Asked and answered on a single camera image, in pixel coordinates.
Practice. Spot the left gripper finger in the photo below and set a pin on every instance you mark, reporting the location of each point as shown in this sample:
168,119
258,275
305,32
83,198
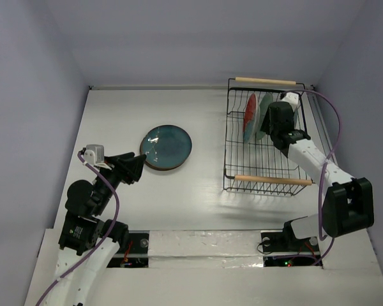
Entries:
130,176
122,161

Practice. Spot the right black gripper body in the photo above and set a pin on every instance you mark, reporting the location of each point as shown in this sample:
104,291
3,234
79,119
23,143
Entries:
275,126

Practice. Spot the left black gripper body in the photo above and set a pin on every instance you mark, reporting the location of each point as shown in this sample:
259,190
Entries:
112,170

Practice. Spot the grey deer plate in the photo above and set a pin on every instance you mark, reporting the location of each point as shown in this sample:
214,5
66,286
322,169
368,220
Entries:
164,163

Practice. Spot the dark teal blossom plate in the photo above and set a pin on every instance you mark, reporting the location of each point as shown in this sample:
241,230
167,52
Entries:
166,140

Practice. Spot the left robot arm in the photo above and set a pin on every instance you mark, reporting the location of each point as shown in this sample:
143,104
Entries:
87,243

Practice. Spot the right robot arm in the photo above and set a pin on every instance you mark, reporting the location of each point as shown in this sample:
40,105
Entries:
345,202

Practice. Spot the grey tree pattern plate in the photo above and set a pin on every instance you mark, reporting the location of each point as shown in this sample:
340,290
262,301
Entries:
296,115

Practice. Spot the red and teal plate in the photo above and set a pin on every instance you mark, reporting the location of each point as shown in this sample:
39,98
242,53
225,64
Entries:
251,116

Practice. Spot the silver foil strip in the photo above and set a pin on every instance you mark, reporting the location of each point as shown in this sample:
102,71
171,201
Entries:
204,249

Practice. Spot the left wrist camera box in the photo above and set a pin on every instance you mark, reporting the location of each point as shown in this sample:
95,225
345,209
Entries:
94,154

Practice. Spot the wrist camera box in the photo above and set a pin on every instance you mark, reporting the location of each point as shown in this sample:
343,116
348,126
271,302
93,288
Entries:
94,154
292,98

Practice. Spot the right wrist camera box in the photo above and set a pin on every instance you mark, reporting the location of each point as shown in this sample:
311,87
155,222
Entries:
292,98

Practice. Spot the aluminium rail right side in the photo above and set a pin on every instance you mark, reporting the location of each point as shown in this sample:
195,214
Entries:
326,145

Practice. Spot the black wire dish rack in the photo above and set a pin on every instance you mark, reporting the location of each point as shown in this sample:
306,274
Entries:
256,167

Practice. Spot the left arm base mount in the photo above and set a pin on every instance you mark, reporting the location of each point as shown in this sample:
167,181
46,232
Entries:
135,255

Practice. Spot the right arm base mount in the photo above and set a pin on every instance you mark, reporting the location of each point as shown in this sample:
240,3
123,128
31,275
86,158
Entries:
279,251

